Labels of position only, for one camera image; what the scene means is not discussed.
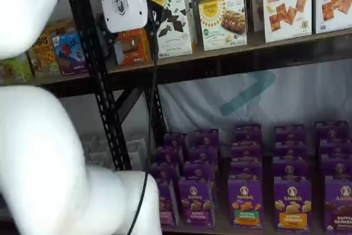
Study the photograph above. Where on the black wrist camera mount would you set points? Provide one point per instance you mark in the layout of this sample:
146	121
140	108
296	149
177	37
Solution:
154	20

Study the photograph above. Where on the purple Annie's box brown bunnies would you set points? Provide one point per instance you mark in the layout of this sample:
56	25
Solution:
339	204

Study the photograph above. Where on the white cracker box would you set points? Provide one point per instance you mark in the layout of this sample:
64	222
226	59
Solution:
288	12
334	4

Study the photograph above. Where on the white pantry box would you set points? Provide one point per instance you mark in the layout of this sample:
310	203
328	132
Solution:
135	152

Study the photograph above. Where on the white backdrop cloth teal logo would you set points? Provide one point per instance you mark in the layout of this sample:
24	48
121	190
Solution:
302	100

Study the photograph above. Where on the yellow green snack box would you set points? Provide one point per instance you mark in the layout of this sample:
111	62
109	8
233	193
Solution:
44	53

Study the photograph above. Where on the blue ZBar box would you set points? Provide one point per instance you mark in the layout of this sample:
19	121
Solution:
70	53

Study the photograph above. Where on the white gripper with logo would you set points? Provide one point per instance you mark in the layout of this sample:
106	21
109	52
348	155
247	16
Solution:
123	1

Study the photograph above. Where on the purple Annie's snack box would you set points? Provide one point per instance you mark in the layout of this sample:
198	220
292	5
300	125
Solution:
336	164
203	154
165	171
199	170
288	133
246	169
170	153
247	133
176	140
331	130
335	146
290	169
290	149
246	151
203	137

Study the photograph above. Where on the orange snack box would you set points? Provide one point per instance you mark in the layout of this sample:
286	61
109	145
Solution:
134	48

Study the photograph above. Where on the purple Annie's box pink patch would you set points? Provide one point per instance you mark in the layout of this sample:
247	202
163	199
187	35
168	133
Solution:
167	204

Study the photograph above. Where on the purple Annie's box orange patch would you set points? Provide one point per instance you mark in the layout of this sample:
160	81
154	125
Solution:
292	204

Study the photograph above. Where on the purple Annie's box green patch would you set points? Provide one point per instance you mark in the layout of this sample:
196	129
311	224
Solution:
244	202

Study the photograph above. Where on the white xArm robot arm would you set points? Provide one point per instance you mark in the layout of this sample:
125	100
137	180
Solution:
41	149

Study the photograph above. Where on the Simple Mills yellow bar box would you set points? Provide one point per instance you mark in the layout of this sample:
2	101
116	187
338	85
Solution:
222	26

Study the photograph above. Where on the black metal shelving rack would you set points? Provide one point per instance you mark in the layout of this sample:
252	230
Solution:
93	61
247	64

